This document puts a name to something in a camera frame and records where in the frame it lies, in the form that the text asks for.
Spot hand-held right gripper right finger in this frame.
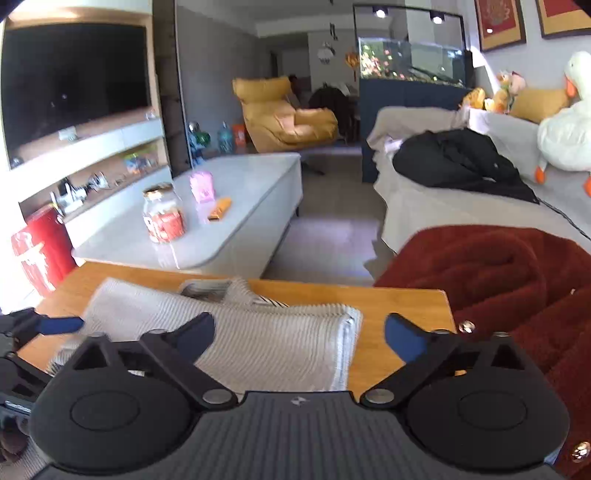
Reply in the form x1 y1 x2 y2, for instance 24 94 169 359
360 313 527 409

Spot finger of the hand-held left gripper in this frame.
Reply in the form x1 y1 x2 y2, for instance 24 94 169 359
0 308 85 344

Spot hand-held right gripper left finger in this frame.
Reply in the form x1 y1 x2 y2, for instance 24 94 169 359
69 313 238 412

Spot grey striped knit sweater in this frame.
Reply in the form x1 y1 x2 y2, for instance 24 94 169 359
46 277 363 395

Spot red stool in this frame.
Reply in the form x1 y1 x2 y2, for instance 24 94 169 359
11 205 77 298

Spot glass jar red label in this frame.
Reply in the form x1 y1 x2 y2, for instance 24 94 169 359
142 183 186 244

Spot orange packet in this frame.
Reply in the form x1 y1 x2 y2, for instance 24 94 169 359
208 197 232 222

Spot sofa with beige cover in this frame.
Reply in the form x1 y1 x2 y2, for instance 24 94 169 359
367 106 591 254

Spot pink box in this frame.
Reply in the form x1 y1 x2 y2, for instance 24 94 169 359
189 170 217 205

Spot grey coffee table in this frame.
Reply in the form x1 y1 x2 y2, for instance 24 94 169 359
71 152 304 280

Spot green lidded plastic container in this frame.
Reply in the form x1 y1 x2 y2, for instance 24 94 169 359
124 154 158 174

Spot black jacket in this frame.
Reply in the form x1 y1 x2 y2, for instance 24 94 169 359
392 129 540 204

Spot wooden tv cabinet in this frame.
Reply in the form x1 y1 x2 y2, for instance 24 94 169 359
0 9 175 250

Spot green ball toy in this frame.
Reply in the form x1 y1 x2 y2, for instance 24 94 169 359
188 121 211 167

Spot blue water bottle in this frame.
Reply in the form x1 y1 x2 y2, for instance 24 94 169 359
217 122 236 154

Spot yellow armchair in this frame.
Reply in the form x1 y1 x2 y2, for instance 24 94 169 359
232 76 340 153

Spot dark chair with jacket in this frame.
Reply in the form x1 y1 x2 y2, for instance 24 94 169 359
308 85 358 139

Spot black flat television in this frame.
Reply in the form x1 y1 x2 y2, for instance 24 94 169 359
0 23 153 160

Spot fish tank on dark cabinet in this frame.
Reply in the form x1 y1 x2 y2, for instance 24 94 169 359
353 4 475 183

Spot white duck plush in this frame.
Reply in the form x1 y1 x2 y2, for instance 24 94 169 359
536 51 591 197

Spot pink and yellow plush toy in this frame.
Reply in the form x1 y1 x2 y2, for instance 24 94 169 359
485 70 527 114

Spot yellow pillow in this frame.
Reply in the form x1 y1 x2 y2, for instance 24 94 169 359
510 88 571 124

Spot power strip with cables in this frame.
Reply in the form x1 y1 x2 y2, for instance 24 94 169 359
51 173 109 213

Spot red framed wall picture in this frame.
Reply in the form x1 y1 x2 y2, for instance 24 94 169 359
536 0 591 38
475 0 527 52

